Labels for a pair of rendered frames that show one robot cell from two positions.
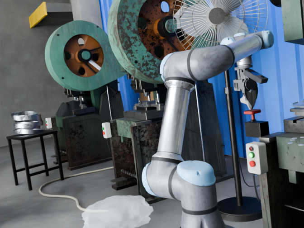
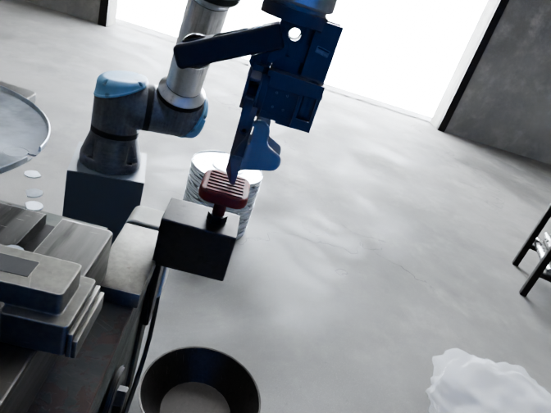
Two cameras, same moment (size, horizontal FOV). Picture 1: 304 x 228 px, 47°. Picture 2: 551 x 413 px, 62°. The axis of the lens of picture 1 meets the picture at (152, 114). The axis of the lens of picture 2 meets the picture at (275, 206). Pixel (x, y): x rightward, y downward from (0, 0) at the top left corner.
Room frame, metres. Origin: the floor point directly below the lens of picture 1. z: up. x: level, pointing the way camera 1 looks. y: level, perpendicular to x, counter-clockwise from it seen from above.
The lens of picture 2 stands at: (1.90, -0.93, 1.01)
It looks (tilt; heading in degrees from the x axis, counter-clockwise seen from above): 26 degrees down; 112
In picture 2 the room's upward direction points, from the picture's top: 19 degrees clockwise
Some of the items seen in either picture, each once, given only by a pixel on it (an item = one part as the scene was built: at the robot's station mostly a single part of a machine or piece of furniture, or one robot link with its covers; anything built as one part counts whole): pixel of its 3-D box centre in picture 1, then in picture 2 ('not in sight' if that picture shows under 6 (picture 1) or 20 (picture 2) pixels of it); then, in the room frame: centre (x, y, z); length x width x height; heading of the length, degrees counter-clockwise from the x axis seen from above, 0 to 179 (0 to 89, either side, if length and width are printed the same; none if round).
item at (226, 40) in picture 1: (235, 45); not in sight; (1.58, -0.41, 1.07); 0.11 x 0.11 x 0.08; 47
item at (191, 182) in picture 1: (195, 183); (122, 101); (1.09, -0.11, 0.62); 0.13 x 0.12 x 0.14; 47
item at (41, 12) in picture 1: (59, 14); not in sight; (6.99, 1.56, 2.44); 1.25 x 0.92 x 0.27; 30
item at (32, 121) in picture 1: (32, 146); not in sight; (3.71, 1.33, 0.40); 0.45 x 0.40 x 0.79; 42
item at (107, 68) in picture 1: (100, 92); not in sight; (4.65, 0.65, 0.87); 1.53 x 0.99 x 1.74; 123
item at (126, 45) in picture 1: (180, 86); not in sight; (3.15, -0.29, 0.87); 1.53 x 0.99 x 1.74; 118
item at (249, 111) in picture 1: (253, 117); (219, 208); (1.64, -0.48, 0.72); 0.07 x 0.06 x 0.08; 120
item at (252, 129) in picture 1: (258, 139); (188, 270); (1.63, -0.49, 0.62); 0.10 x 0.06 x 0.20; 30
